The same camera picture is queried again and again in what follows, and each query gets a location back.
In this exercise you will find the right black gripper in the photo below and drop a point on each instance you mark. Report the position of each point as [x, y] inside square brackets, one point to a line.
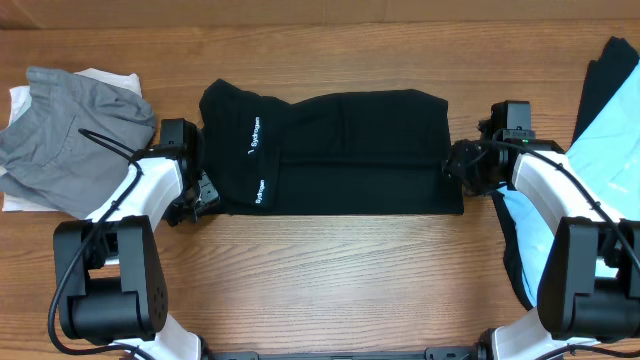
[461, 167]

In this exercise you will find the black Sydrogen garment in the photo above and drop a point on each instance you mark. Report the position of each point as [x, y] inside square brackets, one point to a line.
[354, 153]

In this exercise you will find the white folded garment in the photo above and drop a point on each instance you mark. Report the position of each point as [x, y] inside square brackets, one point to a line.
[21, 101]

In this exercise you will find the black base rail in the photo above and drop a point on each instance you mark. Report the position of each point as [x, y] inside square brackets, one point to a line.
[345, 354]

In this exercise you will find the black garment under blue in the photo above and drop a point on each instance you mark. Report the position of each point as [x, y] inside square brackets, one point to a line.
[603, 78]

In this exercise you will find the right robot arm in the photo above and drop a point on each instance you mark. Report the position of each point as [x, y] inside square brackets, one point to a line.
[589, 290]

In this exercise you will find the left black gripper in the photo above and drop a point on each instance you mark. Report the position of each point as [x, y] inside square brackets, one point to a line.
[208, 196]

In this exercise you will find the grey folded garment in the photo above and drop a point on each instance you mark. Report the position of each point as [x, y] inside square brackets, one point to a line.
[46, 158]

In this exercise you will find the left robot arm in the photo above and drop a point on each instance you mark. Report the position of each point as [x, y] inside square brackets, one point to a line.
[111, 293]

